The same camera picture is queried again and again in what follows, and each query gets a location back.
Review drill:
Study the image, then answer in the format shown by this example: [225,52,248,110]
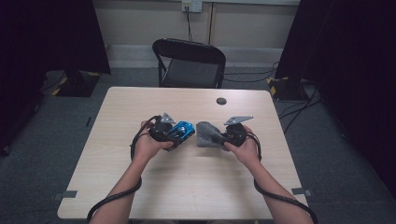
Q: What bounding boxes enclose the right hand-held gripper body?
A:
[221,115,255,148]

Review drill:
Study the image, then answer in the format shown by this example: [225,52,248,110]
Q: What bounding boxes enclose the black wall socket cable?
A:
[185,7,193,42]

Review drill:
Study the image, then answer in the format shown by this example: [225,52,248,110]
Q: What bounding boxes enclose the black folding chair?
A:
[151,37,227,90]

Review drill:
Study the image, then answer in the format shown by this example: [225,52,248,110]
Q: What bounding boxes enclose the black stand base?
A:
[265,76,310,103]
[55,69,101,98]

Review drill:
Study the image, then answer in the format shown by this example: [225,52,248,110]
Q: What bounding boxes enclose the grey tape strip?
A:
[290,187,314,197]
[52,189,78,201]

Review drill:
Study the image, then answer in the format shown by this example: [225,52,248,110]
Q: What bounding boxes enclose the white wall socket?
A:
[181,0,204,14]

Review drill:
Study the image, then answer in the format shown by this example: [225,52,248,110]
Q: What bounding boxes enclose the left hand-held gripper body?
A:
[148,112,177,142]

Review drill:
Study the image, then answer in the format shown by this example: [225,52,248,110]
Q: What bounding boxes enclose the grey terry towel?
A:
[195,120,230,151]

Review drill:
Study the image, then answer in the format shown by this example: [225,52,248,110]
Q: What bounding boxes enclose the person's left hand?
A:
[132,120,176,163]

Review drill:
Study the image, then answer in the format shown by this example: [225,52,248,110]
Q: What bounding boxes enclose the blue toy car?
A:
[166,120,196,147]

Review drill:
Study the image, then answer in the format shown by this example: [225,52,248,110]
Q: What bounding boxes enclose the black floor cables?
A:
[223,61,323,135]

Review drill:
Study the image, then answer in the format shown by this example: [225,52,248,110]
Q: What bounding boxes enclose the black curtain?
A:
[275,0,396,201]
[0,0,112,157]

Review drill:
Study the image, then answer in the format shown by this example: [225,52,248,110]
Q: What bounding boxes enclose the person's right hand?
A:
[223,124,262,168]

